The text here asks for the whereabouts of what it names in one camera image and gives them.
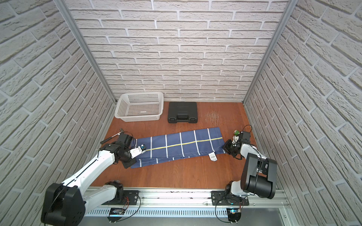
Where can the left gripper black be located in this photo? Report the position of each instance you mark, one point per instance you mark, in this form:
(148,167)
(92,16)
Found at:
(129,162)

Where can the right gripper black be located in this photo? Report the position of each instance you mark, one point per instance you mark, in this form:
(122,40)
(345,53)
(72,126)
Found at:
(227,147)

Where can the blue plaid pillowcase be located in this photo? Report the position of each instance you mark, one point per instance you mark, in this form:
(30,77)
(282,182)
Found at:
(177,146)

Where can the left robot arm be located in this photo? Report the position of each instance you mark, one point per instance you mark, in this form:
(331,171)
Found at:
(66,203)

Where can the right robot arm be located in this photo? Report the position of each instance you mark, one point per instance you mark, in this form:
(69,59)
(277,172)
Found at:
(259,173)

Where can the steel claw hammer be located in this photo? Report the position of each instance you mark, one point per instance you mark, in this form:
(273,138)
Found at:
(111,136)

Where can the white care label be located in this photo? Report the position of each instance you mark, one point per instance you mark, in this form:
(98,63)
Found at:
(212,156)

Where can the white plastic basket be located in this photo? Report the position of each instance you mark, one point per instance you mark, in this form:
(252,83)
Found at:
(140,106)

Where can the black plastic tool case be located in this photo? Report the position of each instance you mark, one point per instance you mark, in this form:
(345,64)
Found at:
(182,112)

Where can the right controller box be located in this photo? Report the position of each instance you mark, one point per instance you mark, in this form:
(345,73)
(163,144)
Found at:
(234,215)

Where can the controller box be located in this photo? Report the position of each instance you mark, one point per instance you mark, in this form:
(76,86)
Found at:
(234,215)
(115,215)

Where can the left controller box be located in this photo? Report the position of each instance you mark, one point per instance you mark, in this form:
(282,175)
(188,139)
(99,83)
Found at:
(115,215)

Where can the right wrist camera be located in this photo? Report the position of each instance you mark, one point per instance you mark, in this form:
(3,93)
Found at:
(242,137)

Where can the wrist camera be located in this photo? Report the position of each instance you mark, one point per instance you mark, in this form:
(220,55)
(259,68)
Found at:
(137,151)
(242,137)

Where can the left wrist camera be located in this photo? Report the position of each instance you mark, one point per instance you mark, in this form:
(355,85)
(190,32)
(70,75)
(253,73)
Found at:
(137,151)

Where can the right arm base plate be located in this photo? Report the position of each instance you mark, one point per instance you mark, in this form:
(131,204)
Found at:
(220,198)

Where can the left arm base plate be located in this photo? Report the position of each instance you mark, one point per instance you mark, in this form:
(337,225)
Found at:
(124,197)

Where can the aluminium mounting rail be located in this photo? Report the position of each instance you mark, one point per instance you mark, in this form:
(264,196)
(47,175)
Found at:
(194,198)

